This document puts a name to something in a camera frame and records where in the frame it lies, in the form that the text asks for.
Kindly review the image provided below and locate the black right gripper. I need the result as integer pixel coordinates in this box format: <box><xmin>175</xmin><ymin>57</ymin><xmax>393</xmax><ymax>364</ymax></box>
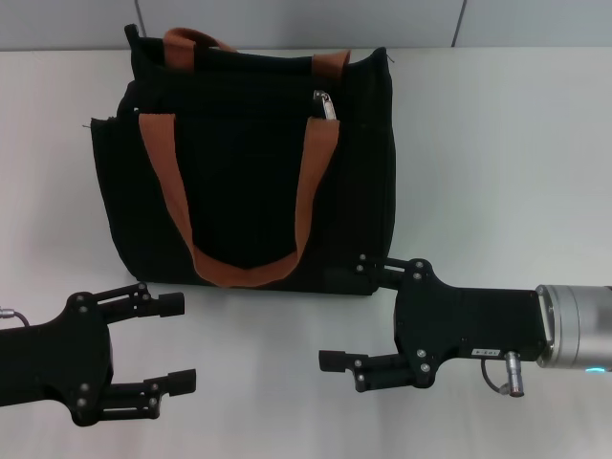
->
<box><xmin>318</xmin><ymin>252</ymin><xmax>551</xmax><ymax>393</ymax></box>

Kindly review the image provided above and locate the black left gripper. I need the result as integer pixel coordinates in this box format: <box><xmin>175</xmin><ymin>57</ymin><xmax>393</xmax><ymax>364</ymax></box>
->
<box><xmin>0</xmin><ymin>281</ymin><xmax>198</xmax><ymax>426</ymax></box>

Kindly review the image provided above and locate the black bag with orange handles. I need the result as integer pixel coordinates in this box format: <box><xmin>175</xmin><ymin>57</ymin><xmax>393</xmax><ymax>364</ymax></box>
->
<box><xmin>90</xmin><ymin>23</ymin><xmax>401</xmax><ymax>295</ymax></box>

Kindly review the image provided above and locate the silver zipper pull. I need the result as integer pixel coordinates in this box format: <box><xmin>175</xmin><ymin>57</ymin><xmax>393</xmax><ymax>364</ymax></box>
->
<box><xmin>313</xmin><ymin>89</ymin><xmax>339</xmax><ymax>121</ymax></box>

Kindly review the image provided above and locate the left gripper cable with connector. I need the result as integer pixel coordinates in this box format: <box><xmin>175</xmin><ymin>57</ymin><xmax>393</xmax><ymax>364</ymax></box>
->
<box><xmin>0</xmin><ymin>305</ymin><xmax>33</xmax><ymax>330</ymax></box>

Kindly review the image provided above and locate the gripper cable with connector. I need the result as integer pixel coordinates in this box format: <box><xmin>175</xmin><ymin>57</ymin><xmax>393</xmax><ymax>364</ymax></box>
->
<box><xmin>0</xmin><ymin>305</ymin><xmax>33</xmax><ymax>330</ymax></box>
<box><xmin>480</xmin><ymin>351</ymin><xmax>527</xmax><ymax>398</ymax></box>

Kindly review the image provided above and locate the right gripper cable with connector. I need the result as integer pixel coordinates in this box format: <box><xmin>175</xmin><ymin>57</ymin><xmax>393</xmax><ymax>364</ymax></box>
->
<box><xmin>480</xmin><ymin>351</ymin><xmax>527</xmax><ymax>398</ymax></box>

